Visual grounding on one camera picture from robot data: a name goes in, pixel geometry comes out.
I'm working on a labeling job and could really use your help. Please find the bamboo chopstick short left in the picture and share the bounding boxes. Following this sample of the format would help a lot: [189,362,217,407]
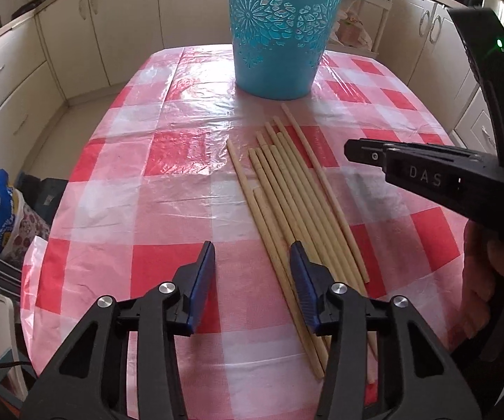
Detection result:
[253,187,328,379]

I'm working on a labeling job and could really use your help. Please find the cream kitchen cabinets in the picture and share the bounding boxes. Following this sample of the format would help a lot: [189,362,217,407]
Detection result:
[0,0,504,172]

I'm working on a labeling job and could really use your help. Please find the white rolling storage cart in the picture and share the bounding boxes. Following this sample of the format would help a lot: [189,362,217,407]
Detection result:
[327,0,392,59]

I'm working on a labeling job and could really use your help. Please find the red checkered plastic tablecloth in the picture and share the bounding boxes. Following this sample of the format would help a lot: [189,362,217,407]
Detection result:
[21,45,466,419]

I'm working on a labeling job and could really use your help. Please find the right hand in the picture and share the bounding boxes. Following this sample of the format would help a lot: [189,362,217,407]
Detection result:
[461,221,504,337]

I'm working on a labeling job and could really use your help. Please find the blue perforated plastic basket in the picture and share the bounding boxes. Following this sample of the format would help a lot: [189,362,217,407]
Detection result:
[228,0,341,100]

